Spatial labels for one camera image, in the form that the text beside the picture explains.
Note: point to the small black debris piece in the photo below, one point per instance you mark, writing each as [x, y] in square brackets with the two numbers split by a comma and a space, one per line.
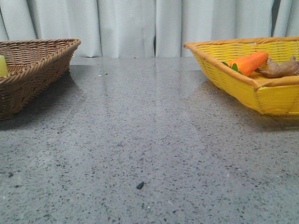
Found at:
[140, 185]

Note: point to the yellow packing tape roll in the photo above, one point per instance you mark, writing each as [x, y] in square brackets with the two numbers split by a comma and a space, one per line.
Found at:
[3, 66]

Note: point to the orange toy carrot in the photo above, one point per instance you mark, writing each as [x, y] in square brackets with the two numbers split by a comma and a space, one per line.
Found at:
[246, 65]

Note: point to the brown ginger root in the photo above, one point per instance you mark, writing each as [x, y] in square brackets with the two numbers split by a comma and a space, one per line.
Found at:
[277, 70]

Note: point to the brown wicker basket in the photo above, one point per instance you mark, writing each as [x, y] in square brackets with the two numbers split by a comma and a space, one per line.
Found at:
[32, 65]

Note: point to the white curtain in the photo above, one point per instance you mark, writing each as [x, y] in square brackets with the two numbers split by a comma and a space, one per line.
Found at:
[145, 28]

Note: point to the yellow woven basket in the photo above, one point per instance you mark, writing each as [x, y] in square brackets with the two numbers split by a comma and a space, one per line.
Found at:
[279, 96]

